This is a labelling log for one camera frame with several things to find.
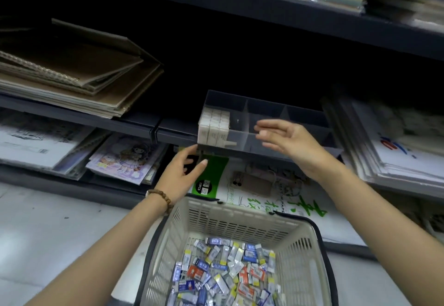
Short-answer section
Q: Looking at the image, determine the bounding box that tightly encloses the spiral sketch pad stack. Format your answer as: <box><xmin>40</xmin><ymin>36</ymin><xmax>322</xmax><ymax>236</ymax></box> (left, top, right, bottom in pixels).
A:
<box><xmin>0</xmin><ymin>109</ymin><xmax>110</xmax><ymax>180</ymax></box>

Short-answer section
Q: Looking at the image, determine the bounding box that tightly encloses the pile of mixed packaged erasers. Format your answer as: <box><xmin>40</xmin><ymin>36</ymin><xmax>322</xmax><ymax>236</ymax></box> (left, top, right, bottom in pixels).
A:
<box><xmin>166</xmin><ymin>237</ymin><xmax>287</xmax><ymax>306</ymax></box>

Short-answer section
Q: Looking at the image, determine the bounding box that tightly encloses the person's left hand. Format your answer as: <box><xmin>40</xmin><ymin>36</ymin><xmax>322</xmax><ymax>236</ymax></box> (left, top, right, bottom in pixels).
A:
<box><xmin>154</xmin><ymin>144</ymin><xmax>209</xmax><ymax>206</ymax></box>

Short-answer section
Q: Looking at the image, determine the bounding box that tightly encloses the person's right hand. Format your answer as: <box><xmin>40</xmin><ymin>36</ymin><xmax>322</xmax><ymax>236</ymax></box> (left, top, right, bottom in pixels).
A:
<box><xmin>254</xmin><ymin>119</ymin><xmax>335</xmax><ymax>178</ymax></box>

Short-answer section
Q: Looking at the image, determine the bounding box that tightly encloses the white poster paper stack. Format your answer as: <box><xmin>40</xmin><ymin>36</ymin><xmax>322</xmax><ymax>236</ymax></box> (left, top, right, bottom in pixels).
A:
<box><xmin>321</xmin><ymin>90</ymin><xmax>444</xmax><ymax>199</ymax></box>

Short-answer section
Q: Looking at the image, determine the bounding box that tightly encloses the beige plastic shopping basket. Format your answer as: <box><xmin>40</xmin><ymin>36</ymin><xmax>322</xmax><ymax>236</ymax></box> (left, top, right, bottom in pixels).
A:
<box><xmin>134</xmin><ymin>196</ymin><xmax>339</xmax><ymax>306</ymax></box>

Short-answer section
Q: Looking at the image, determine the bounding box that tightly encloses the purple cartoon cover book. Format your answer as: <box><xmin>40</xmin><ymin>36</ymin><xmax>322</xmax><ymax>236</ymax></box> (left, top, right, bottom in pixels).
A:
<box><xmin>86</xmin><ymin>134</ymin><xmax>169</xmax><ymax>186</ymax></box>

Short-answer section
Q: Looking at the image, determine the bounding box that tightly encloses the brown sketchbook stack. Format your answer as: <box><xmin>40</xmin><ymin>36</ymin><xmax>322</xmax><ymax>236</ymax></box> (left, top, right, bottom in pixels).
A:
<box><xmin>0</xmin><ymin>17</ymin><xmax>164</xmax><ymax>119</ymax></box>

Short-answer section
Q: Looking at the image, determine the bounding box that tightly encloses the wooden bead bracelet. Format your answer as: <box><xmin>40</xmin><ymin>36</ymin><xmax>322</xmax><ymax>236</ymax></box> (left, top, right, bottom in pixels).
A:
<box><xmin>145</xmin><ymin>189</ymin><xmax>174</xmax><ymax>216</ymax></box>

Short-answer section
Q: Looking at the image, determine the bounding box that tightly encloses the green and white paper pack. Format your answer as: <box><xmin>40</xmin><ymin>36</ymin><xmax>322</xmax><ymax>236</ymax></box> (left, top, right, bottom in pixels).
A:
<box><xmin>191</xmin><ymin>155</ymin><xmax>365</xmax><ymax>247</ymax></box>

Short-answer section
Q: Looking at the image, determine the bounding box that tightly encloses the person's left forearm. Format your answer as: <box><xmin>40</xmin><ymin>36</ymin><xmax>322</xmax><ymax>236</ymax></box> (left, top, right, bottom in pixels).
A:
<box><xmin>26</xmin><ymin>195</ymin><xmax>169</xmax><ymax>306</ymax></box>

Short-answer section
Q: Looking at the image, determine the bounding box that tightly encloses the row of sorted white erasers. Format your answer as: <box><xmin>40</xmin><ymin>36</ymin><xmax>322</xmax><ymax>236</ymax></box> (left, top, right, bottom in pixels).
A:
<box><xmin>197</xmin><ymin>108</ymin><xmax>231</xmax><ymax>147</ymax></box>

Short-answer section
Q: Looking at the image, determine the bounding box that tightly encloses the person's right forearm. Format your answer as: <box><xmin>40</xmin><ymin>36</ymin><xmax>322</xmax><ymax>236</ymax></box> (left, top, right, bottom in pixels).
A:
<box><xmin>312</xmin><ymin>163</ymin><xmax>444</xmax><ymax>306</ymax></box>

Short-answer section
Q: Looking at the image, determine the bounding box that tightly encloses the clear plastic divided tray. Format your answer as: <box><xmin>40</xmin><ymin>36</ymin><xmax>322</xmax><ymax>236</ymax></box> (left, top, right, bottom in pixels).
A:
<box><xmin>197</xmin><ymin>90</ymin><xmax>344</xmax><ymax>160</ymax></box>

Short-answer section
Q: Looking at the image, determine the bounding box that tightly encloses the dark metal shelf unit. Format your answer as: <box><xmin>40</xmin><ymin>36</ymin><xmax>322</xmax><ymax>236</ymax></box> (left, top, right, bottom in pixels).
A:
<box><xmin>0</xmin><ymin>0</ymin><xmax>444</xmax><ymax>258</ymax></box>

